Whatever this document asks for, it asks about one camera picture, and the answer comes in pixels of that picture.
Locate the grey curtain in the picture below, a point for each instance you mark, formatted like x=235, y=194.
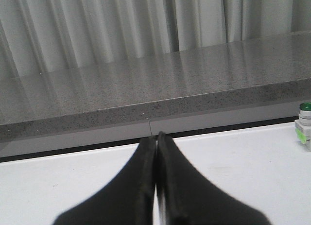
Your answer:
x=38, y=36

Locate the green pushbutton switch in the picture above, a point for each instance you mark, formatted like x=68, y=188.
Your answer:
x=303, y=124

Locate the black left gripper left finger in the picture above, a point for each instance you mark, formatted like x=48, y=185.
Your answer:
x=127, y=199

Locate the grey granite counter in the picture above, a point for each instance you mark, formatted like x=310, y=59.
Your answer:
x=227, y=84

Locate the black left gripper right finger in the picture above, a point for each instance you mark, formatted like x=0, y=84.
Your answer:
x=186, y=197

